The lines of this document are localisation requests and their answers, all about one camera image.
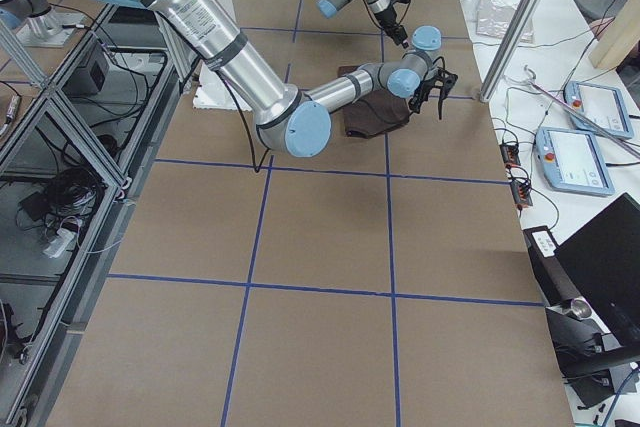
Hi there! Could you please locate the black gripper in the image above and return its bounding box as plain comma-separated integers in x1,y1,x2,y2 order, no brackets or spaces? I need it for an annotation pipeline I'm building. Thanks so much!
373,6,409,47
408,77,437,114

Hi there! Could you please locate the silver metal cup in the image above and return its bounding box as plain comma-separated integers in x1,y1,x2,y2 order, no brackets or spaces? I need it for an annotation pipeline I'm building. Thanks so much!
560,298,593,321

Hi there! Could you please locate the black box under frame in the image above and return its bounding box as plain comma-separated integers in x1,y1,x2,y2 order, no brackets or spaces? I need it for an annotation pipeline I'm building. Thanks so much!
76,59,108,92

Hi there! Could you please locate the upper orange connector board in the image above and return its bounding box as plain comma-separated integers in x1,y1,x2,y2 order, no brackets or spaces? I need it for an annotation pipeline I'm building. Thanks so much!
499,142,521,168

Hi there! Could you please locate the upper teach pendant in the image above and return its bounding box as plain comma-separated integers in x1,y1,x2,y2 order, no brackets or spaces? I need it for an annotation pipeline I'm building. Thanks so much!
564,81,634,140

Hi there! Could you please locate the wooden plank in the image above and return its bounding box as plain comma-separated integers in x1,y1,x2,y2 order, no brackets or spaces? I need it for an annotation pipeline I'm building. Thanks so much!
589,0,640,69

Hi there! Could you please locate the bundle of black cables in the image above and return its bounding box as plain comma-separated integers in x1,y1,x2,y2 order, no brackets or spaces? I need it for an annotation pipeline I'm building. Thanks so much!
19,166,106,228

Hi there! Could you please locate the teach pendant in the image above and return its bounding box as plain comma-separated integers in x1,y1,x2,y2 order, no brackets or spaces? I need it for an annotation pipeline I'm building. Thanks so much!
535,127,615,197
564,81,634,140

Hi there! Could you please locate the aluminium frame rack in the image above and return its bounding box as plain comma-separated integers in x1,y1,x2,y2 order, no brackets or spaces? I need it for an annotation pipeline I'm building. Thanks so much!
1,6,196,426

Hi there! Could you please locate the black laptop monitor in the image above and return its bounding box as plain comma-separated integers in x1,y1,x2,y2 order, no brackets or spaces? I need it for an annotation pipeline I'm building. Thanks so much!
556,193,639,345

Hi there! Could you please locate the dark brown t-shirt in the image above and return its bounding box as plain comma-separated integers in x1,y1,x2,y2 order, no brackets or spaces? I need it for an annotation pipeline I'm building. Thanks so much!
341,89,411,139

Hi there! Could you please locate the white power strip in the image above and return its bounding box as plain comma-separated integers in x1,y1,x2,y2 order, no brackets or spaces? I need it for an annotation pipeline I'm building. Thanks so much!
43,227,77,259

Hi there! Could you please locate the lower teach pendant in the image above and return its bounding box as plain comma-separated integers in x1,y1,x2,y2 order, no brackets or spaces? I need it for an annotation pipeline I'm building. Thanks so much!
535,127,615,197

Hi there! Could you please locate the orange connector board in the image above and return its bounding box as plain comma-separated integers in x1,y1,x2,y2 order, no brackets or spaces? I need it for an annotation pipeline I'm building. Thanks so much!
499,142,521,168
510,178,533,210

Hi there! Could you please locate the silver foil bag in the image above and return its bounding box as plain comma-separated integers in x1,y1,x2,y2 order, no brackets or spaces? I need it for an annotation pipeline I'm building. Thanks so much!
476,0,518,39

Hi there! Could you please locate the black stand with label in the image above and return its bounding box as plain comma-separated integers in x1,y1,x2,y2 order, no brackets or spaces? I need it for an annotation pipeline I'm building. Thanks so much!
523,226,581,308

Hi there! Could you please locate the aluminium frame post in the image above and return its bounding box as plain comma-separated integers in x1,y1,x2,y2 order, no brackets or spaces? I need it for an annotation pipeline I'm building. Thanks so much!
479,0,540,103

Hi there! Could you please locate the lower orange connector board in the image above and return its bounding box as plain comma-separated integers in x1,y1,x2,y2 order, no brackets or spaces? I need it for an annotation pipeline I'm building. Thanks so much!
510,178,533,210

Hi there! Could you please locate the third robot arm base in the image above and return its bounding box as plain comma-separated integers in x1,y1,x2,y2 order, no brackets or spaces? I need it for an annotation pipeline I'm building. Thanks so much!
1,0,73,48

